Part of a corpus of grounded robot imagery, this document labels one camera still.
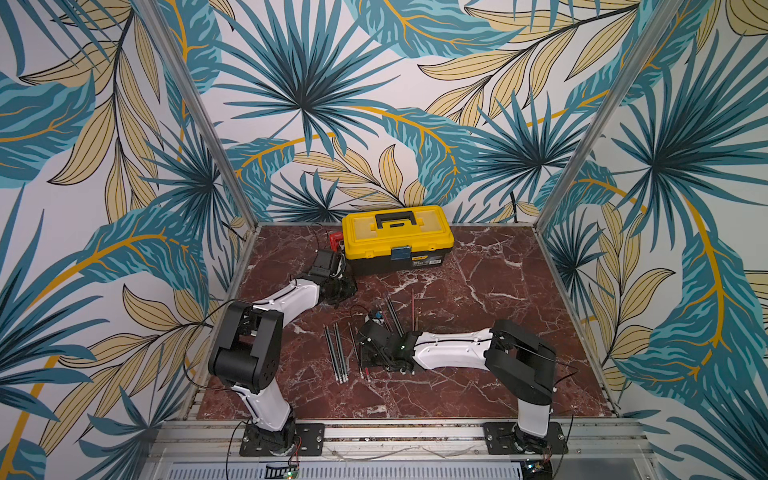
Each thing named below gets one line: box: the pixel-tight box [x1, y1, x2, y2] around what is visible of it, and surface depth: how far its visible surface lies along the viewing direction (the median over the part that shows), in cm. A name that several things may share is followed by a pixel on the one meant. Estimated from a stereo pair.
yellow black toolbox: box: [342, 205, 455, 276], surface depth 97 cm
